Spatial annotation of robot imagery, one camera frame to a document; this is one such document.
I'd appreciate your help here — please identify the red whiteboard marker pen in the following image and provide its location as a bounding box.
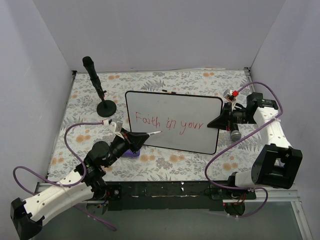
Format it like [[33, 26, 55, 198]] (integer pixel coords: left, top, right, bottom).
[[147, 130, 162, 136]]

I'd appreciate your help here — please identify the white whiteboard black frame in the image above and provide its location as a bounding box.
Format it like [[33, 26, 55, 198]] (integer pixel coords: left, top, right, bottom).
[[125, 91, 223, 155]]

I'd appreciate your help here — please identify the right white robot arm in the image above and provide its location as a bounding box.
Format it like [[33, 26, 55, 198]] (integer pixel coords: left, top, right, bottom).
[[207, 92, 303, 199]]

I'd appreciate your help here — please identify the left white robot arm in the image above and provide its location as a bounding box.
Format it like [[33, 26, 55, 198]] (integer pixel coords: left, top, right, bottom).
[[10, 129, 150, 240]]

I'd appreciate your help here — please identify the purple foam microphone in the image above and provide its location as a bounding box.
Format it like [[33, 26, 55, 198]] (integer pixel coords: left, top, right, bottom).
[[122, 150, 141, 158]]

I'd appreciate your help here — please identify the black silver microphone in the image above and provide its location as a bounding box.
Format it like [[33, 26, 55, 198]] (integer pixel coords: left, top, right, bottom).
[[230, 123, 242, 142]]

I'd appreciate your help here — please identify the black round microphone stand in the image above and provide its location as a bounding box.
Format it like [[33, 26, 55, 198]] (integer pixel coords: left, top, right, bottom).
[[96, 90, 117, 118]]

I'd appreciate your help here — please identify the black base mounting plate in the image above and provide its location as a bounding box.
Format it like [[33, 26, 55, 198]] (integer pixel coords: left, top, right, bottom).
[[102, 181, 256, 211]]

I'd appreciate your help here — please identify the black microphone on stand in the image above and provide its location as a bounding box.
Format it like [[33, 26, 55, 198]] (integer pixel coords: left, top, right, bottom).
[[82, 56, 105, 99]]

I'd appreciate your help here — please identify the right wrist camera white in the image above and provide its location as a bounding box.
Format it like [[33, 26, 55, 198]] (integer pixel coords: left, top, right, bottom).
[[223, 89, 239, 103]]

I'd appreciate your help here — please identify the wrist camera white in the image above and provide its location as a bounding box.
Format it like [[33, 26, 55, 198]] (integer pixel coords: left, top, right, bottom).
[[223, 89, 239, 103], [102, 119, 124, 139]]

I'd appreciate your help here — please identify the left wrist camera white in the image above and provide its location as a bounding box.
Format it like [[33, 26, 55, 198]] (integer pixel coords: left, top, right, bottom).
[[102, 119, 124, 139]]

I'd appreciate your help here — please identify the wire whiteboard easel stand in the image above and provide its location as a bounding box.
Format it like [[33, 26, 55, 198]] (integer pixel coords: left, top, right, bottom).
[[161, 89, 176, 94]]

